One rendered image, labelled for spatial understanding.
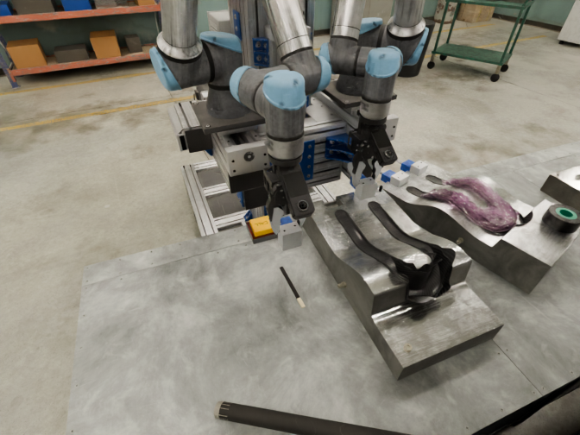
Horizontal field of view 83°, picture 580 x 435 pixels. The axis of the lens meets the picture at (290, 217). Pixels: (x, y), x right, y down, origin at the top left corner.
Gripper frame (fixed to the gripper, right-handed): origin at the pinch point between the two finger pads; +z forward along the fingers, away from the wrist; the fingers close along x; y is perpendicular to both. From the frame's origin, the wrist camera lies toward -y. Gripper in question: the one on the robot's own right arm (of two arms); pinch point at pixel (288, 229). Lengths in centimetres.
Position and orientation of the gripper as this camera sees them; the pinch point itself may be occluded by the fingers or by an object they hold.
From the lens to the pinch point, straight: 79.6
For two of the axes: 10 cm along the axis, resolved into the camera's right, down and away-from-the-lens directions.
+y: -3.6, -6.2, 7.0
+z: 0.0, 7.5, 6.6
